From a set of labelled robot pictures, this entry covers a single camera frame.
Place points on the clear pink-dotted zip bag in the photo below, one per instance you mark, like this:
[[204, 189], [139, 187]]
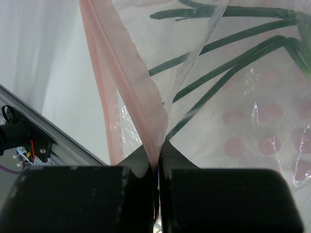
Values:
[[134, 115]]

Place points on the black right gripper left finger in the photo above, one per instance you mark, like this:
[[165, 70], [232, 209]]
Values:
[[83, 199]]

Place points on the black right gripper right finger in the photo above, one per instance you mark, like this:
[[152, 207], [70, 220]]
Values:
[[223, 200]]

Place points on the aluminium table rail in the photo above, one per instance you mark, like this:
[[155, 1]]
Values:
[[65, 150]]

